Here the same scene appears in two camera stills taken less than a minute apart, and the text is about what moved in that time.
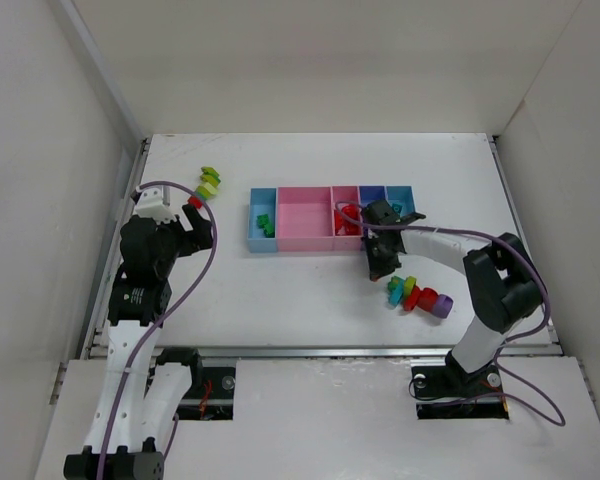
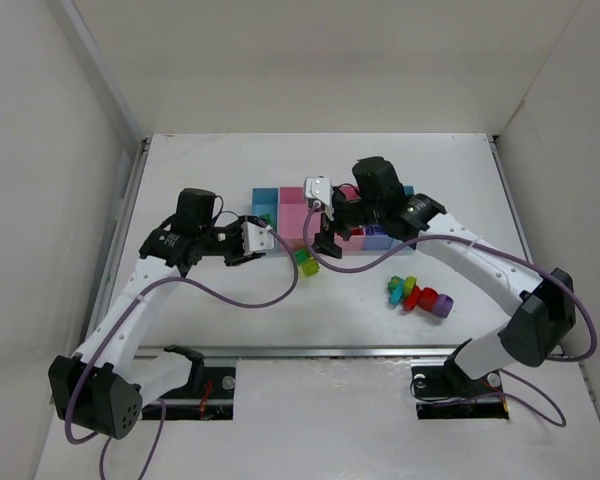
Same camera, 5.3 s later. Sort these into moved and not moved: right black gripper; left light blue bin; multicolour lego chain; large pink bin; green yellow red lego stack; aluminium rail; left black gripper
Moved: right black gripper; green yellow red lego stack; left black gripper
Not moved: multicolour lego chain; aluminium rail; large pink bin; left light blue bin
